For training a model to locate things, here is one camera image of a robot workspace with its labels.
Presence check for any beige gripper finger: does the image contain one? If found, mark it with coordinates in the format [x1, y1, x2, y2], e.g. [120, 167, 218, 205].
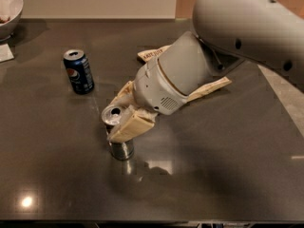
[111, 81, 135, 106]
[107, 105, 158, 143]

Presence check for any silver redbull can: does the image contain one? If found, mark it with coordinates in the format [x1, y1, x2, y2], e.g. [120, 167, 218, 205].
[101, 104, 134, 161]

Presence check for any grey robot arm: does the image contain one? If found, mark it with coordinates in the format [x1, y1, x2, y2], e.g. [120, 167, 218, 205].
[107, 0, 304, 143]

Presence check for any blue pepsi can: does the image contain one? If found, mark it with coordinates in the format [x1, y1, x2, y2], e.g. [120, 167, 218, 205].
[63, 49, 94, 94]

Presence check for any brown white snack bag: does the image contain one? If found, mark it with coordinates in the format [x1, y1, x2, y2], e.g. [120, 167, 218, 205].
[138, 45, 232, 102]

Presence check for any white paper napkin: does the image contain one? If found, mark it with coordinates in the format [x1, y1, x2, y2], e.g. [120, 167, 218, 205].
[0, 44, 14, 62]

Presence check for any white bowl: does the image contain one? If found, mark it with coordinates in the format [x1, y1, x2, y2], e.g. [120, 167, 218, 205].
[0, 0, 24, 41]

